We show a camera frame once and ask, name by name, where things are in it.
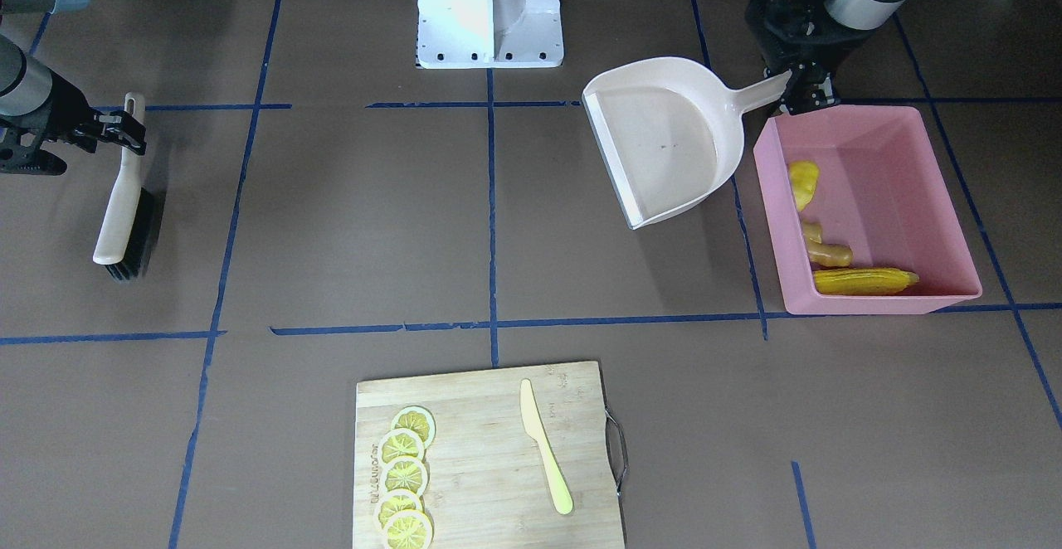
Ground beige plastic dustpan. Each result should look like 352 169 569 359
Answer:
582 56 792 229

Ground lemon slice top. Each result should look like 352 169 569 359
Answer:
390 406 436 449

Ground yellow plastic knife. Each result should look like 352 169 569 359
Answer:
519 378 573 516

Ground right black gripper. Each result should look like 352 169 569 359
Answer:
1 76 147 176

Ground yellow toy corn cob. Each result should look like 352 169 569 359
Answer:
812 268 919 296

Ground yellow toy potato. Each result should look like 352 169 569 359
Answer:
787 160 821 212

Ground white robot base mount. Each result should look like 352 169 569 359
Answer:
415 0 565 70

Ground lemon slice bottom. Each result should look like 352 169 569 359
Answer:
382 510 435 548

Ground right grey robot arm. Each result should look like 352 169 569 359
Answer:
1 0 147 181

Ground lemon slice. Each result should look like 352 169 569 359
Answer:
390 406 436 449
382 510 435 548
378 427 426 465
374 488 422 532
380 454 430 497

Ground beige hand brush black bristles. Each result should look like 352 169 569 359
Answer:
92 92 155 282

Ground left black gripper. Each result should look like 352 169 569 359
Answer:
746 0 868 115

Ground pink plastic bin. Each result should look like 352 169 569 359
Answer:
753 104 982 315

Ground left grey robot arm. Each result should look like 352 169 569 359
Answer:
746 0 907 115

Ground tan toy ginger root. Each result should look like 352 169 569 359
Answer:
801 221 853 268

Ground bamboo cutting board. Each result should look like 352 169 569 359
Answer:
352 361 626 548

